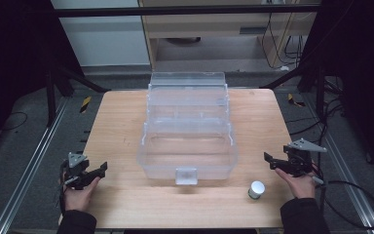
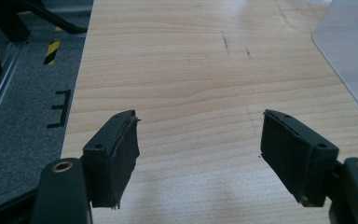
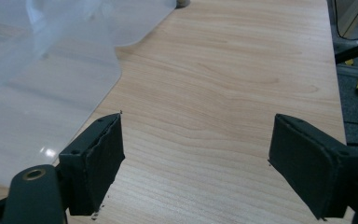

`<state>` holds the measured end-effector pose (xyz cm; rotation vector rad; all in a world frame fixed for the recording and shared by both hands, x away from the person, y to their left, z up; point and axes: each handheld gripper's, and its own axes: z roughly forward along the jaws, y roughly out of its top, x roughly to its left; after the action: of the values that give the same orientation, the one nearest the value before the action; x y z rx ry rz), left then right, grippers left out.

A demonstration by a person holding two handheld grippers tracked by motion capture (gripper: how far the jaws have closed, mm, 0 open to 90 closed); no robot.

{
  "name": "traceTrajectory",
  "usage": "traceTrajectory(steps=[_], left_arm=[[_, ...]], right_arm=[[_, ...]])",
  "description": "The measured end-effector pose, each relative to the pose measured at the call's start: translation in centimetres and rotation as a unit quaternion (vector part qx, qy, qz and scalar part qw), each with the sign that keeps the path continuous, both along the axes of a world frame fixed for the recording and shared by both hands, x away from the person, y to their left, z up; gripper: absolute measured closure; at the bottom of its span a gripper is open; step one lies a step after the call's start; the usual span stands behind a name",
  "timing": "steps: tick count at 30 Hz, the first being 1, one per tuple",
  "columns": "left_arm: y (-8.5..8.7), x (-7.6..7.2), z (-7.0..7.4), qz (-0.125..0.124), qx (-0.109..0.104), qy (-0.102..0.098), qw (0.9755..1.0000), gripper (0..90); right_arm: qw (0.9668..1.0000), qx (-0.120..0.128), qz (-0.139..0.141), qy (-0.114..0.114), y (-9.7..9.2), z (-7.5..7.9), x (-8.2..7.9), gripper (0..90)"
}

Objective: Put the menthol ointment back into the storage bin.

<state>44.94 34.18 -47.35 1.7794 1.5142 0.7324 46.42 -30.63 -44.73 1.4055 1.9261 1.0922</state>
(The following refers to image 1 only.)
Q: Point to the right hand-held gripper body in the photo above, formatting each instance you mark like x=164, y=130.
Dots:
x=299, y=158

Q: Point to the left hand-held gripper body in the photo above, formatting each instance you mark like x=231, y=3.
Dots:
x=76, y=169

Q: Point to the person's right hand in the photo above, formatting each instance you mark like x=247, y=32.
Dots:
x=298, y=186

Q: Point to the person's left hand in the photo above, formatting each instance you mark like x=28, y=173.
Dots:
x=78, y=197

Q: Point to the small silver round can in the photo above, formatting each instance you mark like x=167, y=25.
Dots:
x=256, y=189

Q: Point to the yellow black tape marker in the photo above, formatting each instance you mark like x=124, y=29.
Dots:
x=85, y=104
x=294, y=100

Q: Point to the black metal stand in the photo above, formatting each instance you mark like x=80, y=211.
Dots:
x=319, y=87
x=51, y=97

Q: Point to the clear plastic storage box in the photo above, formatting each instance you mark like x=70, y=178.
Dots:
x=188, y=149

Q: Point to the white cabinet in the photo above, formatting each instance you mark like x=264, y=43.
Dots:
x=104, y=39

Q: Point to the light wooden desk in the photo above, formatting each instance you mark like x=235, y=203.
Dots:
x=207, y=26

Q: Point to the aluminium floor rail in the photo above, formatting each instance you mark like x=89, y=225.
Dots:
x=347, y=169
x=29, y=165

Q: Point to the black horizontal frame bar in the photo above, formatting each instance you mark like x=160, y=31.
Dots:
x=175, y=11

